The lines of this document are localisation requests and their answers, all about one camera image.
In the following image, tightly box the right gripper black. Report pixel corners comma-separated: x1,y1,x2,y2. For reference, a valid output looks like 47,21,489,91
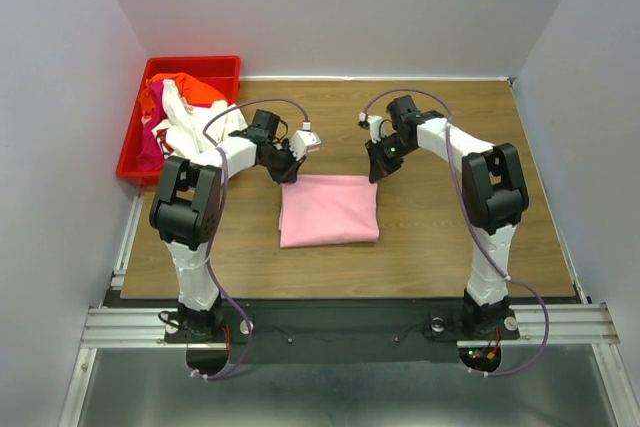
365,133,416,183

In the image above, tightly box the pink t shirt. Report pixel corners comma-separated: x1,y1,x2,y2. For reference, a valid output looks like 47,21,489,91
279,175,380,248

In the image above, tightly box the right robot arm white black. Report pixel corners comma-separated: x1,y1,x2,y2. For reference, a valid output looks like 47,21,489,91
358,89,529,337

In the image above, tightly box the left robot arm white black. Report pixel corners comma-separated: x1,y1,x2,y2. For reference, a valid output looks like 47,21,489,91
149,110,321,343

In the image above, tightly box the white t shirt red print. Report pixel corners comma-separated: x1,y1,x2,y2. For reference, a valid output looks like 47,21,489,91
154,80,247,160

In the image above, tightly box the red plastic bin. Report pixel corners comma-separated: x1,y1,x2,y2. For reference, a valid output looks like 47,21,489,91
116,55,242,186

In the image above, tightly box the magenta t shirt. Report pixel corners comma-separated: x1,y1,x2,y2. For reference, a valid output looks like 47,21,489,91
137,76,167,172

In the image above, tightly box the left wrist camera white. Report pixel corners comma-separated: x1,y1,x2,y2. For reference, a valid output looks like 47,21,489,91
289,121,322,160

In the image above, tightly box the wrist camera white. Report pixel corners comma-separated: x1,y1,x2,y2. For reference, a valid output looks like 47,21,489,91
358,112,386,143
289,121,322,160

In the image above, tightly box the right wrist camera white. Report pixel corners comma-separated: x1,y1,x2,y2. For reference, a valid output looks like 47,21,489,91
358,112,386,143

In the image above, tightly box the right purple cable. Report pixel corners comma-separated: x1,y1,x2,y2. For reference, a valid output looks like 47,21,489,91
359,87,551,378

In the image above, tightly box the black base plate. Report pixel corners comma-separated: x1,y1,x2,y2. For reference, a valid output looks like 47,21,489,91
164,297,521,366

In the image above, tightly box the aluminium rail frame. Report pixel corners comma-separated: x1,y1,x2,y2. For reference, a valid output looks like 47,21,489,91
60,197,639,426

